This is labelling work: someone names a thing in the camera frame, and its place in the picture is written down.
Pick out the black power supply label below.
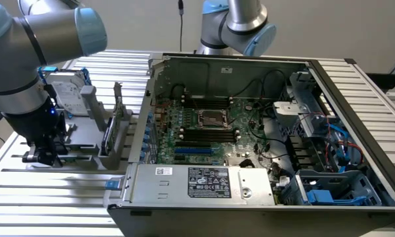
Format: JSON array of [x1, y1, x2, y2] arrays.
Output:
[[187, 166, 233, 199]]

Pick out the black background box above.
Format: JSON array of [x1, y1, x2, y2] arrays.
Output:
[[364, 72, 395, 94]]

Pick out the grey-blue plastic disk bay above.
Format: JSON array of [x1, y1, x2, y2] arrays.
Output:
[[295, 168, 383, 207]]

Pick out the silver hard disk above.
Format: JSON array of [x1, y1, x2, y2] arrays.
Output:
[[48, 71, 91, 117]]

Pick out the black hanging cable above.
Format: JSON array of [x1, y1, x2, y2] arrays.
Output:
[[177, 0, 185, 51]]

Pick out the graphics card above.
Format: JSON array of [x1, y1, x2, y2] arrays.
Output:
[[100, 82, 127, 155]]

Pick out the black RAM slot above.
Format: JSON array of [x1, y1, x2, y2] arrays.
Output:
[[183, 98, 233, 102], [183, 104, 235, 108], [180, 130, 240, 135], [179, 137, 242, 143], [180, 127, 240, 132], [180, 133, 242, 139], [183, 101, 233, 105], [183, 95, 233, 99]]

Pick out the metal disk bay cage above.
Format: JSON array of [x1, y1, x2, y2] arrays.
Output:
[[288, 71, 338, 139]]

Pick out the CPU socket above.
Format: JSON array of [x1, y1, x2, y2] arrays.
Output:
[[193, 108, 233, 129]]

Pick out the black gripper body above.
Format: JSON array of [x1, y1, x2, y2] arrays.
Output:
[[2, 95, 69, 167]]

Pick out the black motherboard wire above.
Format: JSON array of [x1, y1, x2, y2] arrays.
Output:
[[255, 137, 287, 160]]

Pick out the blue plastic bay clip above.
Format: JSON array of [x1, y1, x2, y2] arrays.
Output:
[[304, 189, 334, 206]]

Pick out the blue disk carrier frame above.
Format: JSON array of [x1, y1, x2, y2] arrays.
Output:
[[37, 65, 93, 87]]

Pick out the grey parts rack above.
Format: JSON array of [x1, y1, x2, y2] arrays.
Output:
[[25, 85, 135, 171]]

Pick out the blue case latch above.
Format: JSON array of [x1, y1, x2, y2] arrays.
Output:
[[105, 179, 121, 191]]

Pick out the black expansion slot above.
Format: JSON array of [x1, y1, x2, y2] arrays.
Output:
[[175, 141, 213, 148]]

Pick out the silver power supply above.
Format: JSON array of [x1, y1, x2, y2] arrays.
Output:
[[120, 163, 278, 207]]

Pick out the blue expansion slot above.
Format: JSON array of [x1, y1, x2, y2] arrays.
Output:
[[173, 147, 215, 154]]

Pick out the red wire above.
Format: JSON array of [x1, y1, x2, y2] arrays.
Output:
[[347, 142, 363, 159]]

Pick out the green RAM stick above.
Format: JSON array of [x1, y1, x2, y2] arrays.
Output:
[[59, 157, 97, 165]]

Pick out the silver chipset heatsink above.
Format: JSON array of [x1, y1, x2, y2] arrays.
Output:
[[224, 158, 251, 169]]

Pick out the grey plastic bay bracket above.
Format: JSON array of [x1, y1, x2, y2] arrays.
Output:
[[272, 100, 300, 127]]

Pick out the blue data wire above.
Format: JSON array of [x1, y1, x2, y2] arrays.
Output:
[[327, 122, 352, 171]]

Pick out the black looped power wire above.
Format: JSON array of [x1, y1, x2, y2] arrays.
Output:
[[232, 69, 288, 100]]

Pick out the green motherboard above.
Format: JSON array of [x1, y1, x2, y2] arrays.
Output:
[[147, 96, 271, 166]]

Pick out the black open PC case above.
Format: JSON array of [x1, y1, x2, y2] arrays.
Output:
[[107, 52, 395, 237]]

